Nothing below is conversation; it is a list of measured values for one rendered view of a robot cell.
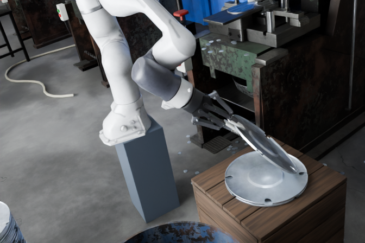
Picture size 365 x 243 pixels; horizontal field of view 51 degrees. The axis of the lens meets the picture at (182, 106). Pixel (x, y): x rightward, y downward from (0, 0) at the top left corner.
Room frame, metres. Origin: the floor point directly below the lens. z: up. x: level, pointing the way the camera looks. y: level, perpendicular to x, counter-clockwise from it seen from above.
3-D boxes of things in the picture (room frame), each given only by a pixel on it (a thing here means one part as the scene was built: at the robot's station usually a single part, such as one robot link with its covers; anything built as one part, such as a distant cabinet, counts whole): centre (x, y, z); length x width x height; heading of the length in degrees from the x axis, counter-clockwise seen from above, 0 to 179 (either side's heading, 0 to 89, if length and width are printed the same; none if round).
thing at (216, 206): (1.07, -0.25, 0.18); 0.40 x 0.38 x 0.35; 118
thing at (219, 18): (1.70, -0.30, 0.72); 0.25 x 0.14 x 0.14; 122
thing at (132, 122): (1.41, 0.25, 0.52); 0.22 x 0.19 x 0.14; 114
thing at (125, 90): (1.39, 0.21, 0.71); 0.18 x 0.11 x 0.25; 5
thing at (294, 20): (1.65, -0.54, 0.76); 0.17 x 0.06 x 0.10; 32
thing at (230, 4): (1.94, -0.36, 0.76); 0.17 x 0.06 x 0.10; 32
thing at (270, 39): (1.79, -0.45, 0.68); 0.45 x 0.30 x 0.06; 32
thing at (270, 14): (1.58, -0.43, 0.75); 0.03 x 0.03 x 0.10; 32
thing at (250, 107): (1.80, -0.46, 0.31); 0.43 x 0.42 x 0.01; 32
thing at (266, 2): (1.79, -0.45, 0.76); 0.15 x 0.09 x 0.05; 32
